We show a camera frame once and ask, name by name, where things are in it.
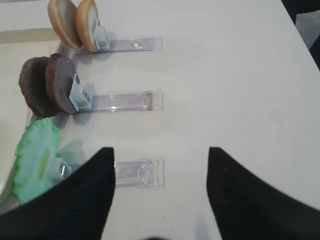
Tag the clear acrylic bun rack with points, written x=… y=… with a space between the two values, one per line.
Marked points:
x=106 y=46

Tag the green lettuce leaf in rack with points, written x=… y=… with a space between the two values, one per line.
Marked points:
x=38 y=143

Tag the clear acrylic patty rack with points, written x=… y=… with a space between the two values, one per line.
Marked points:
x=84 y=102

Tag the bun slice by pusher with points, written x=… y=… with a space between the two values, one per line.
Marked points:
x=85 y=22

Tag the clear acrylic lettuce rack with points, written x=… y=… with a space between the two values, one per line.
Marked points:
x=141 y=173

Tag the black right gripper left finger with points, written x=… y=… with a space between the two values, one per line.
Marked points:
x=75 y=209

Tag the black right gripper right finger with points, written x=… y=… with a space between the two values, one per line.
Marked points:
x=247 y=208

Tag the brown patty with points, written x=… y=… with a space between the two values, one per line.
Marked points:
x=32 y=83
x=59 y=76

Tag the bun slice near tray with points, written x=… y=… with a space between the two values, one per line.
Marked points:
x=62 y=15

